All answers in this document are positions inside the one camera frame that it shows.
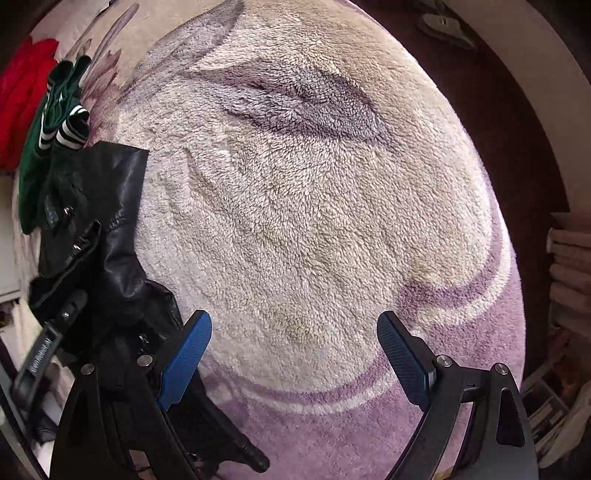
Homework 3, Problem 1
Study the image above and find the box of papers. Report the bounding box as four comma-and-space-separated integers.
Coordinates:
521, 355, 588, 468

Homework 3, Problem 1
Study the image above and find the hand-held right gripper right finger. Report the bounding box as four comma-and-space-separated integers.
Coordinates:
376, 310, 541, 480

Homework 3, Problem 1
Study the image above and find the green jacket with striped cuffs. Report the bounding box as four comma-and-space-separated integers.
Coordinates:
17, 55, 92, 235

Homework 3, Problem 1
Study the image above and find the stack of folded beige towels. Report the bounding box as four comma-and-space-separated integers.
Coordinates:
546, 212, 591, 343

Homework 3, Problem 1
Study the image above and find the black leather jacket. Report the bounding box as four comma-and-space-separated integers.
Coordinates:
28, 142, 271, 474

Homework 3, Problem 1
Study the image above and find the red fleece garment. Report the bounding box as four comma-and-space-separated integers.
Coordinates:
0, 38, 61, 172

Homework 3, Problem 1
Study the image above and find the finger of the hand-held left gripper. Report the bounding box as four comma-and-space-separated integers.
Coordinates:
50, 290, 89, 334

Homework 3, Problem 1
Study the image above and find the white slipper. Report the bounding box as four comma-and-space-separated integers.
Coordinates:
417, 11, 477, 50

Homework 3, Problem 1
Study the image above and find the cream and purple fleece blanket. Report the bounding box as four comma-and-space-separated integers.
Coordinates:
18, 0, 528, 480

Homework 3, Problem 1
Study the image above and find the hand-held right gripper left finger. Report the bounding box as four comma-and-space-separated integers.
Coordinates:
54, 310, 213, 480

